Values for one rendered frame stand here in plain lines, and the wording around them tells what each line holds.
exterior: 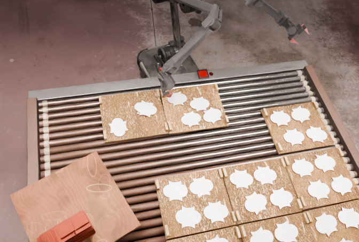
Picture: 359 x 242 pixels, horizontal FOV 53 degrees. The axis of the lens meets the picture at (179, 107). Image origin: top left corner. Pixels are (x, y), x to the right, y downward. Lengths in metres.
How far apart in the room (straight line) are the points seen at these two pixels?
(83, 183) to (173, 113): 0.75
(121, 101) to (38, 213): 0.88
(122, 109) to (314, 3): 3.45
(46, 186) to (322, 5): 4.18
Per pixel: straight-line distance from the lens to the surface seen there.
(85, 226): 1.83
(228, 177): 2.25
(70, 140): 2.33
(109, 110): 2.39
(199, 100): 2.47
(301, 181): 2.39
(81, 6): 4.48
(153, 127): 2.32
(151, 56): 3.60
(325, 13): 5.12
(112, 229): 1.97
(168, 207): 2.12
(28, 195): 2.10
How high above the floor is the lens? 2.95
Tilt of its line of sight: 56 degrees down
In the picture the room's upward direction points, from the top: 12 degrees clockwise
